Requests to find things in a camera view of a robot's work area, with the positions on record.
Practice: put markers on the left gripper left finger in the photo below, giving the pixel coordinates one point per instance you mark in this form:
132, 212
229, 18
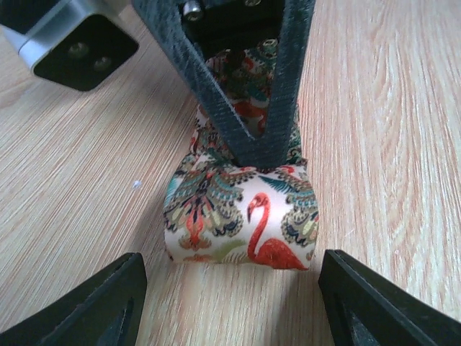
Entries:
104, 310

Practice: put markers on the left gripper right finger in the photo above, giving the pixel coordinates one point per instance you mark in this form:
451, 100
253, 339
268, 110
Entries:
364, 308

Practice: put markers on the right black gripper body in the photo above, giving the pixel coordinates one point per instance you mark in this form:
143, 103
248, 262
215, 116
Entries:
230, 25

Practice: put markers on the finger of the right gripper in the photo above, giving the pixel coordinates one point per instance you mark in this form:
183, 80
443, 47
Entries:
270, 149

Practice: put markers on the floral patterned tie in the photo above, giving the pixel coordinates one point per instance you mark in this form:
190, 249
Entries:
216, 211

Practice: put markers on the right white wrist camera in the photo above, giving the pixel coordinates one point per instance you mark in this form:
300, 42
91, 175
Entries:
76, 44

